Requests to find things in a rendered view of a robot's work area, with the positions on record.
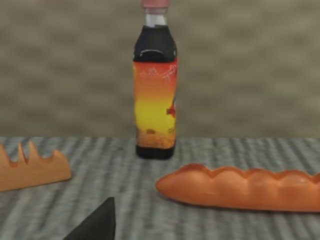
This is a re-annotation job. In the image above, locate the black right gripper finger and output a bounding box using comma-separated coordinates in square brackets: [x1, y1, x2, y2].
[62, 196, 117, 240]

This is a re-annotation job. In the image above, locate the orange wooden notched holder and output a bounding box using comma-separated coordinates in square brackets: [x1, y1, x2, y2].
[0, 140, 73, 192]

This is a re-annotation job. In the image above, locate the dark sauce bottle orange label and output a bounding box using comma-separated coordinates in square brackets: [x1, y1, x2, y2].
[132, 0, 179, 160]

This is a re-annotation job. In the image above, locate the orange baguette bread loaf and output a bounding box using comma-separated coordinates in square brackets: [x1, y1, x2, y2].
[155, 163, 320, 213]

